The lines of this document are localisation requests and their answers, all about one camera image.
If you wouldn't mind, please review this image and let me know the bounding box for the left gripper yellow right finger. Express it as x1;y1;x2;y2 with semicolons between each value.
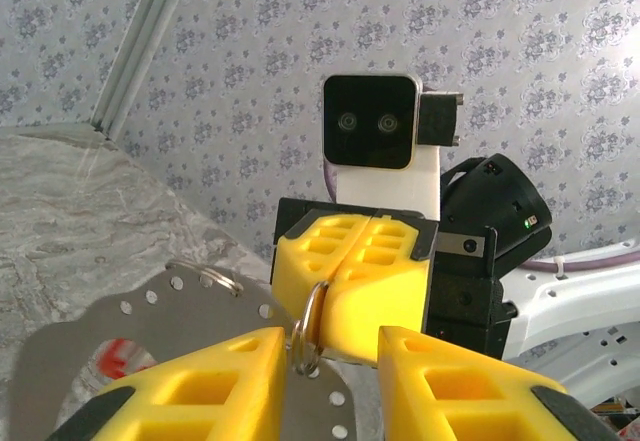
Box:
377;325;621;441

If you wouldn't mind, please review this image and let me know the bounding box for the steel ring plate with holes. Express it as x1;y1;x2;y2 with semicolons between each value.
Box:
9;263;359;441

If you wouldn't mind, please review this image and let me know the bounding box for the steel split keyring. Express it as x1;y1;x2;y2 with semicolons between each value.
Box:
291;280;331;377
166;259;245;296

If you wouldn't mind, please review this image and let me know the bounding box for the aluminium frame post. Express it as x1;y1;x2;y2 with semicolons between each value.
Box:
91;0;199;138

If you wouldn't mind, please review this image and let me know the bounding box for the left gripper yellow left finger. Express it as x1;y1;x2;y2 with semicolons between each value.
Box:
49;325;289;441

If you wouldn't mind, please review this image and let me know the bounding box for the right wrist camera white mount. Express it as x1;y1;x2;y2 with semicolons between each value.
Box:
322;73;464;223

